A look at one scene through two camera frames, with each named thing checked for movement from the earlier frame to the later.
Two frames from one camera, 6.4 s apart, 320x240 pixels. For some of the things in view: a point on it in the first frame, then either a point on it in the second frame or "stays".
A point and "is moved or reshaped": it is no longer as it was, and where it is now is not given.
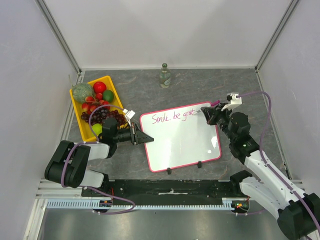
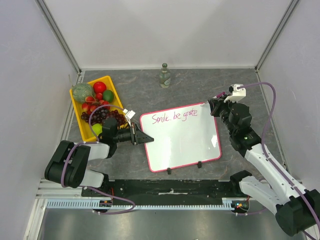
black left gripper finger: (139, 132) stays
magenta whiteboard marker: (215, 103) is moved or reshaped
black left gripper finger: (142, 138) stays
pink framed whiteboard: (181, 136) stays
